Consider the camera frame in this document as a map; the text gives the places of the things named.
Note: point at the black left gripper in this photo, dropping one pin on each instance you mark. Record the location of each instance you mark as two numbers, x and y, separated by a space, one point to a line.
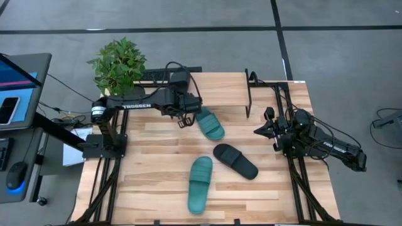
190 103

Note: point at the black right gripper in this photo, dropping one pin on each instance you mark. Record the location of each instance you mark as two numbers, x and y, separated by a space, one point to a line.
281 133

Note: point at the green rubber slide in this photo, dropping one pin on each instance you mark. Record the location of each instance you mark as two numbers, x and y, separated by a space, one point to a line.
212 125
199 188

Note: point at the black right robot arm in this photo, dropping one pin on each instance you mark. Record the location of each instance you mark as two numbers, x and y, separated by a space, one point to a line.
339 147

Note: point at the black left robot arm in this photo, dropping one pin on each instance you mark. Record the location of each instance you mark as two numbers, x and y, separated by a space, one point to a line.
138 105

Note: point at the black slotted panel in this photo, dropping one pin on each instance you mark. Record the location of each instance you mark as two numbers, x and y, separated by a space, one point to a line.
154 74

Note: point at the green potted plant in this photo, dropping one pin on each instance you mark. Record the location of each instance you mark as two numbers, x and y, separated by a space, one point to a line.
117 66

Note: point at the white paper sheet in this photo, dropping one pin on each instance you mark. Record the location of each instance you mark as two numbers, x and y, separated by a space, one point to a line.
70 153

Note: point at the grey stand foot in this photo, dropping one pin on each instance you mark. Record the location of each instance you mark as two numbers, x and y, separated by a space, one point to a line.
389 120

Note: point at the black desk support bar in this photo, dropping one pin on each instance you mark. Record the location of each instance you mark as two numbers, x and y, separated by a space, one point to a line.
56 130

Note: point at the grey desk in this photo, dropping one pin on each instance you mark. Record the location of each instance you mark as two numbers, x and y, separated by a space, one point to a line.
25 147

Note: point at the black caster wheel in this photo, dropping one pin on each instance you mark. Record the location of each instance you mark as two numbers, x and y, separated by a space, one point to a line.
41 201

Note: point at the black smartphone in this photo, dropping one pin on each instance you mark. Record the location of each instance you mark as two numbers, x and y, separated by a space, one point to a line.
7 110

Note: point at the black mouse with blue light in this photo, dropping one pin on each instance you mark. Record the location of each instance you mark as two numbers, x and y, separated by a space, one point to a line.
16 175

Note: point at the black keyboard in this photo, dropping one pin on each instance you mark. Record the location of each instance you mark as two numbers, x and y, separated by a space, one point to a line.
4 153

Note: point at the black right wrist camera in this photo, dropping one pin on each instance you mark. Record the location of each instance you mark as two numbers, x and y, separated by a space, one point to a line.
269 113

